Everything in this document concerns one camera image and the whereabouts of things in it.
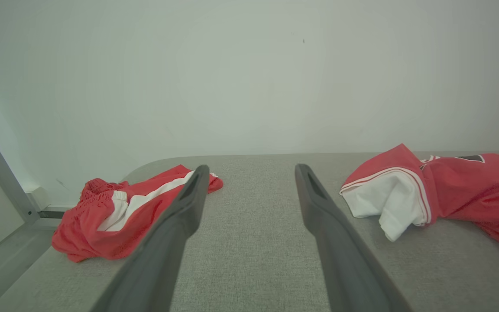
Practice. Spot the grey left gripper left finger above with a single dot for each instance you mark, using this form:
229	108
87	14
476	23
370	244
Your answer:
154	260

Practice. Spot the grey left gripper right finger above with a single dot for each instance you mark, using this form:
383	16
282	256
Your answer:
349	268

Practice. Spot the red shorts with white stripe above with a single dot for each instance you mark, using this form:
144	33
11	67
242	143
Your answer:
85	236

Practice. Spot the red Bulls basketball jersey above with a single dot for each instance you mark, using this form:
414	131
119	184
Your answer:
470	186

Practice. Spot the white skirting board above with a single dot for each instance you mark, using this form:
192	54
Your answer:
37	197

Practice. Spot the grey metal frame post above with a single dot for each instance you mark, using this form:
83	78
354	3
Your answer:
2	177

